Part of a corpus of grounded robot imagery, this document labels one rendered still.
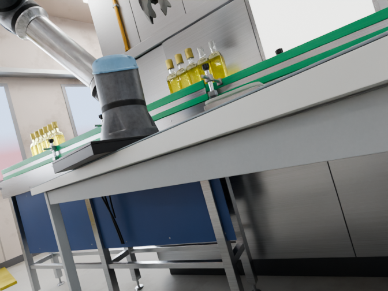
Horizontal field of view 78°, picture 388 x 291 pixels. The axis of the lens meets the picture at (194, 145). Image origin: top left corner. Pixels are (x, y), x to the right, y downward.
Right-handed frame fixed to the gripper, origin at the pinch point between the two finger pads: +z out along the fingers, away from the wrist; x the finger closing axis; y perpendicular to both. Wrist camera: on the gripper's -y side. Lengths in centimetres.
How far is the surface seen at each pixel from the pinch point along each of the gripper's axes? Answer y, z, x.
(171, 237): 16, 82, 33
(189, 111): 14.2, 31.6, 5.7
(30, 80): 124, -115, 300
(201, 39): 41.8, -4.9, 3.1
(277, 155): -37, 51, -33
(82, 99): 186, -84, 282
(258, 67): 26.0, 23.4, -21.8
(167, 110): 15.9, 27.5, 17.0
